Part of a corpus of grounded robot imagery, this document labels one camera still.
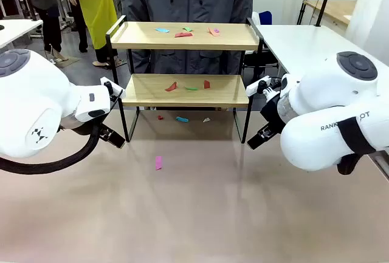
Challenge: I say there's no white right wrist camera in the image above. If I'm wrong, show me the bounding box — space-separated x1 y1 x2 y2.
246 75 282 98

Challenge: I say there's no large white table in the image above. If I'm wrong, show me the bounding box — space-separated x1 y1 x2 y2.
254 24 389 77

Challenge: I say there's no black braided cable sleeve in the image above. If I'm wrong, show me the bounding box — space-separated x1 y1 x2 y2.
0 123 103 176

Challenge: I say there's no blue office chair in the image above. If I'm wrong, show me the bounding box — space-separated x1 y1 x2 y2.
243 10 280 77

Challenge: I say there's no two-tier wooden black-framed shelf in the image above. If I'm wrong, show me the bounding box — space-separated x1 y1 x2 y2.
105 15 265 145

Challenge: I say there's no grey metal rail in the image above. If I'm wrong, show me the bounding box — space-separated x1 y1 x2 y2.
371 149 389 182

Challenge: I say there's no black strap on arm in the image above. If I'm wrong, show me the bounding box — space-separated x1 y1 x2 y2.
336 116 377 156

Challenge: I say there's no light wooden table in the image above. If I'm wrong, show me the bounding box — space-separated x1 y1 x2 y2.
303 0 357 27

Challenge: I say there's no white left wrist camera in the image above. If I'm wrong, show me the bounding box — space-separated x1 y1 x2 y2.
100 76 126 101

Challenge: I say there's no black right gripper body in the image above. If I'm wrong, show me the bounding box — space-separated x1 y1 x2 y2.
263 94 286 133

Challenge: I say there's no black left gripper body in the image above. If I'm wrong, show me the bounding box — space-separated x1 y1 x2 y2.
97 122 113 140

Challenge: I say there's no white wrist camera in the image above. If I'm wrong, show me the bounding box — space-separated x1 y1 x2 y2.
246 75 282 98
100 76 126 101

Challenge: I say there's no white side table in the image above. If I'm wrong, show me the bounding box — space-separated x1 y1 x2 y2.
0 19 44 50

